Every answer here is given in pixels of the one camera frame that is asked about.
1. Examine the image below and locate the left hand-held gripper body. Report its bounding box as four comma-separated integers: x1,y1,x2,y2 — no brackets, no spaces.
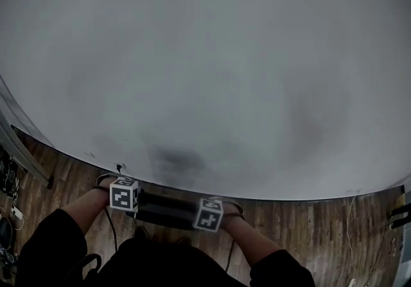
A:
94,173,140,213

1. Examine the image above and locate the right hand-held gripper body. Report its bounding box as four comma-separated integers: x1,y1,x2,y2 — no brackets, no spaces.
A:
192,196,246,233

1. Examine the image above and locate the black folding chair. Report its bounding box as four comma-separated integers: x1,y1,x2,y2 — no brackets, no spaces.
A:
124,188,200,232

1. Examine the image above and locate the person's left forearm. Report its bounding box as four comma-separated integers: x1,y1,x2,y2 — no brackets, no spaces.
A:
60,187,112,237

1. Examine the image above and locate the person's right forearm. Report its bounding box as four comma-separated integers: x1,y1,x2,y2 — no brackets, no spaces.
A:
220,217,285,269

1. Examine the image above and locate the person's left hand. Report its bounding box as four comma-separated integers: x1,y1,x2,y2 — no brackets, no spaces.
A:
97,178,111,197

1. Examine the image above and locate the person's right hand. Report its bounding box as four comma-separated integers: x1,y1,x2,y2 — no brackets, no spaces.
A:
221,204,242,222

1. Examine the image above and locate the person's left shoe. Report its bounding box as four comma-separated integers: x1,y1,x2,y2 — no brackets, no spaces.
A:
132,225,149,241

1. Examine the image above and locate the person's black clothing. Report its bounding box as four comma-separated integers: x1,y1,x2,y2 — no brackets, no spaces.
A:
15,208,317,287

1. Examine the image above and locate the white power adapter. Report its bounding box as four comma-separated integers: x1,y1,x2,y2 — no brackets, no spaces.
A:
8,205,25,222

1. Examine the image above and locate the black round object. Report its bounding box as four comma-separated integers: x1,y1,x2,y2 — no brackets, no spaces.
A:
0,216,13,248

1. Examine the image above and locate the black metal stand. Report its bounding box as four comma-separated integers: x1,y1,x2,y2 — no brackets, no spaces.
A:
387,201,411,231

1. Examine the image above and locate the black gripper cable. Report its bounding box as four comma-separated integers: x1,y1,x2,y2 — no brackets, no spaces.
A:
223,239,236,274
103,207,119,254

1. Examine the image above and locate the grey metal frame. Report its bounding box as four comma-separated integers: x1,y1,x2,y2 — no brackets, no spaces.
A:
0,75,55,189

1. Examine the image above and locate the black cable tangle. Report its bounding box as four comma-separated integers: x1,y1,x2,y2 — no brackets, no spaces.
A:
0,146,26,203

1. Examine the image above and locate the white floor cable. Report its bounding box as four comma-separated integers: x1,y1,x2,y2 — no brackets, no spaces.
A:
345,188,361,280

